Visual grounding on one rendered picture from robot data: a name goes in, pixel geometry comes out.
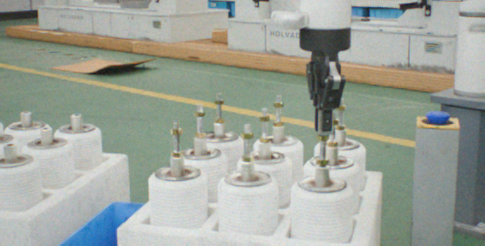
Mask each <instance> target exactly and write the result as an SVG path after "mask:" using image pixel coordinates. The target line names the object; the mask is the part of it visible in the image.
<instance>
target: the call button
mask: <svg viewBox="0 0 485 246"><path fill-rule="evenodd" d="M426 119H428V122H429V123H434V124H444V123H447V120H449V113H444V112H428V113H426Z"/></svg>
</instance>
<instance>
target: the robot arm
mask: <svg viewBox="0 0 485 246"><path fill-rule="evenodd" d="M271 25H273V26H275V27H277V28H279V29H285V30H287V29H299V30H300V48H301V49H302V50H304V51H308V52H312V54H311V61H309V62H308V63H306V66H305V69H306V75H307V85H308V92H309V98H310V100H312V103H313V105H314V107H315V108H314V130H315V131H317V132H319V134H320V135H328V134H332V133H333V110H335V109H336V108H339V106H340V100H341V96H342V94H343V90H344V86H345V82H346V77H345V76H344V75H340V68H341V66H340V63H339V58H338V53H339V52H340V51H347V50H348V49H349V48H350V47H351V29H352V3H351V0H301V6H300V12H286V11H273V12H272V14H271ZM454 94H457V95H461V96H464V97H471V98H485V0H468V1H464V2H462V3H460V7H459V19H458V34H457V47H456V75H455V88H454ZM330 97H331V100H330Z"/></svg>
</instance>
